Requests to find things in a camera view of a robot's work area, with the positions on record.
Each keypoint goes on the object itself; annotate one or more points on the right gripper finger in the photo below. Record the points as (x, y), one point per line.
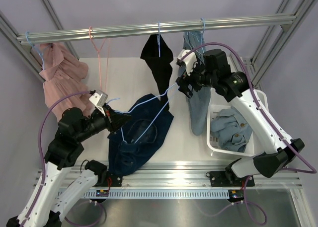
(181, 81)
(184, 88)

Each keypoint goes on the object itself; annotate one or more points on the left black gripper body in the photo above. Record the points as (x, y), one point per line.
(99, 121)

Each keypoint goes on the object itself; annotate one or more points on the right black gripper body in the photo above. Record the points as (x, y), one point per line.
(199, 78)

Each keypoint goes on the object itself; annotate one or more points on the light blue wire hanger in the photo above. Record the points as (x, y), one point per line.
(149, 123)

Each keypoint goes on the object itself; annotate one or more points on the dark blue denim skirt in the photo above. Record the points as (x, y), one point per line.
(124, 159)

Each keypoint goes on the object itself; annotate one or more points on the light blue denim skirt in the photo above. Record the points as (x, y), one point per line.
(231, 130)

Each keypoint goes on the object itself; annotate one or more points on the pink wire hanger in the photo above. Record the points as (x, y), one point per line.
(99, 50)

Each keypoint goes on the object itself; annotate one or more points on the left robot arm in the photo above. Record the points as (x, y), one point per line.
(46, 208)

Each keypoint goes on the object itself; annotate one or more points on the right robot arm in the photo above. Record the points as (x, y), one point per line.
(279, 148)

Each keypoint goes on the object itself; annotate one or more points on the blue hanger of pale denim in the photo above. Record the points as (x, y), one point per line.
(195, 38)

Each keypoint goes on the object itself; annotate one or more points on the blue hanger of pink dress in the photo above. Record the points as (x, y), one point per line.
(37, 50)

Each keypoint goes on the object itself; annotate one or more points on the pale blue denim garment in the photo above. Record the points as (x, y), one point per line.
(198, 104)

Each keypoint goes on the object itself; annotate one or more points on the black garment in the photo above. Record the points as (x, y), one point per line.
(160, 67)

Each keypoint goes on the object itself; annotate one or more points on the white plastic basket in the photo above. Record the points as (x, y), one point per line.
(253, 147)

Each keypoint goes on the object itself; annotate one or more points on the pink ruffled dress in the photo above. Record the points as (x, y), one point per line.
(63, 74)

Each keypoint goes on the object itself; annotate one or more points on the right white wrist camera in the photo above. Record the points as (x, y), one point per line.
(186, 61)

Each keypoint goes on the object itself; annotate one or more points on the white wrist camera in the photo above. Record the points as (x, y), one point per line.
(186, 61)
(98, 99)

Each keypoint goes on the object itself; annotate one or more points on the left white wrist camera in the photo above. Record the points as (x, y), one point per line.
(98, 99)

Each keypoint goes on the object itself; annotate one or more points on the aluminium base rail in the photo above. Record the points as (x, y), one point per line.
(192, 175)

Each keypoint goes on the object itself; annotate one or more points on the white slotted cable duct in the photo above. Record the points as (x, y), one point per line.
(157, 194)

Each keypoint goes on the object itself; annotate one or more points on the aluminium hanging rail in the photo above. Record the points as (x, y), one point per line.
(165, 27)

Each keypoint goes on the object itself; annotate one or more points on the aluminium frame left post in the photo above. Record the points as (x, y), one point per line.
(16, 39)

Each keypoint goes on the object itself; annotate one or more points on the aluminium frame post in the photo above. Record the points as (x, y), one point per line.
(276, 38)
(16, 39)

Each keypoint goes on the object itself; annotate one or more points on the aluminium frame right post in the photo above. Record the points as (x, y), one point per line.
(276, 38)

